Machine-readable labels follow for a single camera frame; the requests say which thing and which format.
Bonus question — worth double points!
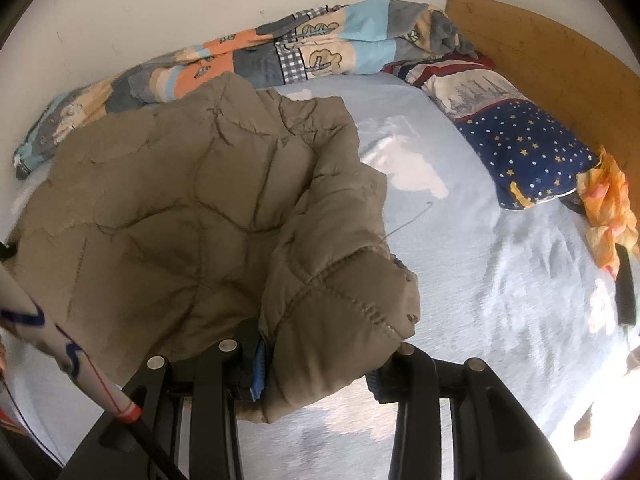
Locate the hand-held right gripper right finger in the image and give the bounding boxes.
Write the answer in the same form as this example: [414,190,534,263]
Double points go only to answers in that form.
[366,343,571,480]

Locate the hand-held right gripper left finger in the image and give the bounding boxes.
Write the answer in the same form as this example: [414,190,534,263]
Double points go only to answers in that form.
[65,320,267,480]

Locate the olive quilted puffer jacket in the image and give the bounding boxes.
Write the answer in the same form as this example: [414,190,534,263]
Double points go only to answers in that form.
[7,72,421,425]

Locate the white rod with red tip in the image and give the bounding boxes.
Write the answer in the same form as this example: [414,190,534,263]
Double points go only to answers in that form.
[0,260,188,480]

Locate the navy star pillow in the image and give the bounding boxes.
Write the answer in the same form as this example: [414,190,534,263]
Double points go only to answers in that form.
[382,55,601,211]

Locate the orange floral cloth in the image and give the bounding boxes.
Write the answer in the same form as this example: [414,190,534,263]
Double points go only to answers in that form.
[575,146,640,276]

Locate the patchwork cartoon quilt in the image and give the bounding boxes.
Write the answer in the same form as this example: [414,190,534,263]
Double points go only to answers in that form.
[12,0,488,181]

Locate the wooden headboard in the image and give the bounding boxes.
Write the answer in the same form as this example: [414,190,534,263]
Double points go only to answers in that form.
[445,0,640,161]

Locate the black flat strap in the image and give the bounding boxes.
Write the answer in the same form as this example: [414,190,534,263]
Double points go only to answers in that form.
[614,244,638,327]

